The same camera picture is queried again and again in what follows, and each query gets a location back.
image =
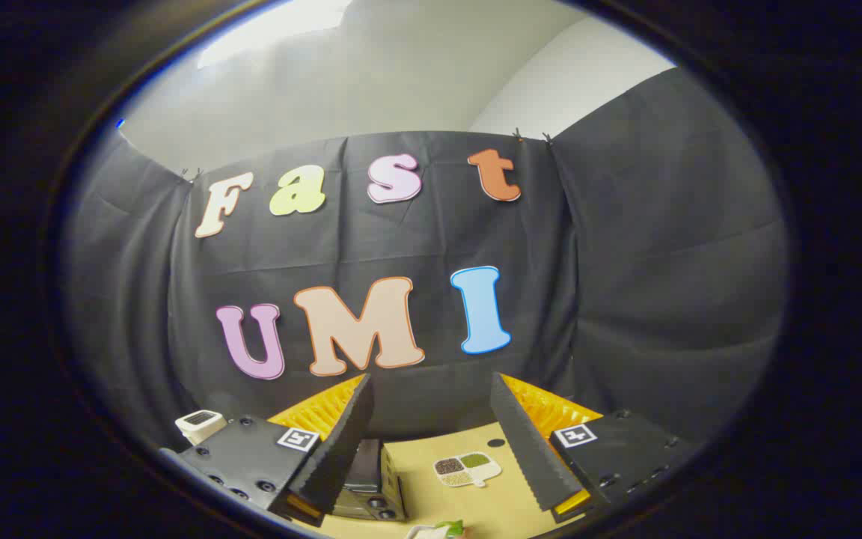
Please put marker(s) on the lettuce sandwich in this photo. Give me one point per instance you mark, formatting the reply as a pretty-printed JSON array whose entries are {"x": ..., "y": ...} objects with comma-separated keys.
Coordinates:
[{"x": 446, "y": 530}]

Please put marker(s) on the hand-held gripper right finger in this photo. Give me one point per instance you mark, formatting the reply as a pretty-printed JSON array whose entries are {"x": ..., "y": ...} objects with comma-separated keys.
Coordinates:
[{"x": 524, "y": 442}]

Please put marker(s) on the white pop-up toaster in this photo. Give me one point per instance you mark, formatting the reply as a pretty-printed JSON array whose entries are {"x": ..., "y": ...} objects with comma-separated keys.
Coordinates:
[{"x": 199, "y": 425}]

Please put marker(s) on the black toaster oven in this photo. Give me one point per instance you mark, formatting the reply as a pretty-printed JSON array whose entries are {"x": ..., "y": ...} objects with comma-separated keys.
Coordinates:
[{"x": 364, "y": 479}]

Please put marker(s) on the white divided dish of beans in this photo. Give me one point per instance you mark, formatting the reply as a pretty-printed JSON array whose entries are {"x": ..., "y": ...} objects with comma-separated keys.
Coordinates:
[{"x": 467, "y": 470}]

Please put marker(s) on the black backdrop cloth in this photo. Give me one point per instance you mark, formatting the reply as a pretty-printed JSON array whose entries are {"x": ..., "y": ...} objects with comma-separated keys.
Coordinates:
[{"x": 625, "y": 262}]

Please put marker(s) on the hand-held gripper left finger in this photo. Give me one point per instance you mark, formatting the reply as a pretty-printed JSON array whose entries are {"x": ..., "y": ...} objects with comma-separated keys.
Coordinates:
[{"x": 345, "y": 442}]

